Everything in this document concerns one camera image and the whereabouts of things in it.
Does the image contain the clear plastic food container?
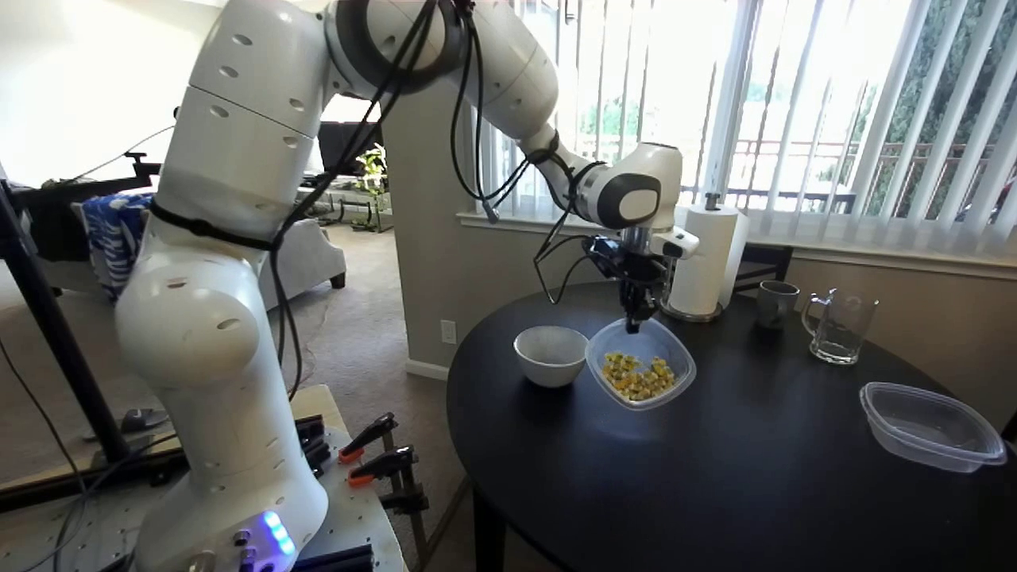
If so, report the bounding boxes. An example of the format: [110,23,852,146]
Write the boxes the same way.
[585,319,696,415]

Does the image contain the dark grey cup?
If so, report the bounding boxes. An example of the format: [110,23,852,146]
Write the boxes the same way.
[758,280,800,330]

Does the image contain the white ceramic bowl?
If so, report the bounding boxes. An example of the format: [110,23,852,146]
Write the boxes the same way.
[511,325,587,387]

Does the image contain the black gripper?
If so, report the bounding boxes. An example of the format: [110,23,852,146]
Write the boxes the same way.
[585,230,698,335]

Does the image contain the black tripod stand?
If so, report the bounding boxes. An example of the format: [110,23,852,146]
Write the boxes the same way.
[0,184,188,513]

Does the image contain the round black table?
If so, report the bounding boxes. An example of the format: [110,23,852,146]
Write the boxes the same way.
[448,286,1017,572]

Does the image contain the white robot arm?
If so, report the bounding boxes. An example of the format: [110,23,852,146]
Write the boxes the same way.
[114,0,682,572]

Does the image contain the black red spring clamp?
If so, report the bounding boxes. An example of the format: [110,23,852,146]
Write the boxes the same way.
[339,415,399,465]

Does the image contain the black television screen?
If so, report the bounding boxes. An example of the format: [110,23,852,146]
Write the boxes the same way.
[317,120,370,175]

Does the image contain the grey sofa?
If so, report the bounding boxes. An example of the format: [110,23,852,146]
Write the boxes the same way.
[258,220,348,310]

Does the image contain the clear glass mug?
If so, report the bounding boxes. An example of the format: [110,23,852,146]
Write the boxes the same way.
[800,291,880,366]

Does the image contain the white paper towel roll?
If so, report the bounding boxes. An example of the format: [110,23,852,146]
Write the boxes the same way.
[669,192,744,320]

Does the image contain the clear plastic lid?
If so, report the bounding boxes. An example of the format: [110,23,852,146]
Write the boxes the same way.
[859,383,1009,474]

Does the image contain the white vertical window blinds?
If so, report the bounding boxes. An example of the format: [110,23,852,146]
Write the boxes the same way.
[501,0,1017,235]

